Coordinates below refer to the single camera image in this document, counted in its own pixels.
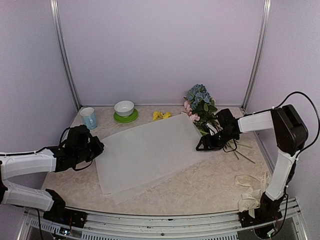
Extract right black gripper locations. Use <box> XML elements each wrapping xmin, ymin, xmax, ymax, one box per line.
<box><xmin>196</xmin><ymin>128</ymin><xmax>238</xmax><ymax>150</ymax></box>

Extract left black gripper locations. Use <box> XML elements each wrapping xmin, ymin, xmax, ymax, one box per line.
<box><xmin>74</xmin><ymin>136</ymin><xmax>104</xmax><ymax>165</ymax></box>

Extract pink fake rose stem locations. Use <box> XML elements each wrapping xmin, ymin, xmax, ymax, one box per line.
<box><xmin>183</xmin><ymin>98</ymin><xmax>255</xmax><ymax>164</ymax></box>

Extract blue hydrangea fake flower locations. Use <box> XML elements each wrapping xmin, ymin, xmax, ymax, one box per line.
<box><xmin>183</xmin><ymin>84</ymin><xmax>218</xmax><ymax>125</ymax></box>

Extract yellow fake flower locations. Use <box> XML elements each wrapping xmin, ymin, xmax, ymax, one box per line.
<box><xmin>152</xmin><ymin>111</ymin><xmax>172</xmax><ymax>121</ymax></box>

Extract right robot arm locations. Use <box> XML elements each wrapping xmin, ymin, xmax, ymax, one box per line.
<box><xmin>195</xmin><ymin>100</ymin><xmax>320</xmax><ymax>240</ymax></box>

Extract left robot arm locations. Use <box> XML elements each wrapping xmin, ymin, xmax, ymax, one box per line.
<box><xmin>0</xmin><ymin>124</ymin><xmax>104</xmax><ymax>228</ymax></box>

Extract light blue mug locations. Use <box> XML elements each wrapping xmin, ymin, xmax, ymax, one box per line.
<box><xmin>79</xmin><ymin>107</ymin><xmax>97</xmax><ymax>130</ymax></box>

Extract white bowl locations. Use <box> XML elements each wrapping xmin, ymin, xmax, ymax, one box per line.
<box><xmin>114</xmin><ymin>100</ymin><xmax>135</xmax><ymax>117</ymax></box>

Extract green plate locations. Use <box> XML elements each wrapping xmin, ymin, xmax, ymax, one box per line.
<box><xmin>113</xmin><ymin>109</ymin><xmax>139</xmax><ymax>124</ymax></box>

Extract cream ribbon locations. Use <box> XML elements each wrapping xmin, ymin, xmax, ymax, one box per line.
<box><xmin>234</xmin><ymin>171</ymin><xmax>270</xmax><ymax>219</ymax></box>

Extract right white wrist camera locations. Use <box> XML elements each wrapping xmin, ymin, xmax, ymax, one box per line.
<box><xmin>205</xmin><ymin>123</ymin><xmax>218</xmax><ymax>136</ymax></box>

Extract aluminium front rail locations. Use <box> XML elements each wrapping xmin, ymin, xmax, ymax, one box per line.
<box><xmin>17</xmin><ymin>197</ymin><xmax>308</xmax><ymax>240</ymax></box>

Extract left aluminium frame post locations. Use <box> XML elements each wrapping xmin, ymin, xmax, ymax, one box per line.
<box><xmin>49</xmin><ymin>0</ymin><xmax>82</xmax><ymax>112</ymax></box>

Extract aluminium frame post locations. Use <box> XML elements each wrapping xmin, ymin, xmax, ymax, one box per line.
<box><xmin>241</xmin><ymin>0</ymin><xmax>272</xmax><ymax>112</ymax></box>
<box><xmin>49</xmin><ymin>0</ymin><xmax>82</xmax><ymax>112</ymax></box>

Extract right aluminium frame post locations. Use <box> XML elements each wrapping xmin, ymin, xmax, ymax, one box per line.
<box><xmin>241</xmin><ymin>0</ymin><xmax>272</xmax><ymax>112</ymax></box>

